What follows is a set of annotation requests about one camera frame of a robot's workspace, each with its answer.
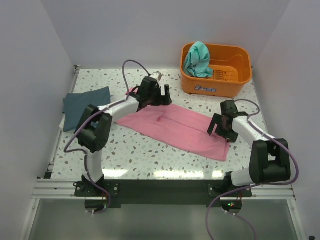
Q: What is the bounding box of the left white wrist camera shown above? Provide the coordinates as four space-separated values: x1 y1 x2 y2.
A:
150 71 163 82

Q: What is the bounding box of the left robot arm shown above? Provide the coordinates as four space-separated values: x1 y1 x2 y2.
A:
75 76 172 196

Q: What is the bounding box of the pink t-shirt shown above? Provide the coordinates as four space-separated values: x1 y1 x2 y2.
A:
116 86 231 162

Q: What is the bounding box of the folded dark blue t-shirt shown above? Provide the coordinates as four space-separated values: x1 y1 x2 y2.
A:
62 86 111 132

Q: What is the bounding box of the aluminium table frame rail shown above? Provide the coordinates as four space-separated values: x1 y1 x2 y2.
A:
19 65 81 240

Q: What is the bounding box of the teal t-shirt in basket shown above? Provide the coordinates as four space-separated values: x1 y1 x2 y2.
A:
182 41 214 78

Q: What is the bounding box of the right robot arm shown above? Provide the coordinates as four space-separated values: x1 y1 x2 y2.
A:
207 100 291 197

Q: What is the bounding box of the orange plastic basket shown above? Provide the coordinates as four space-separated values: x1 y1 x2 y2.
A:
180 42 252 98

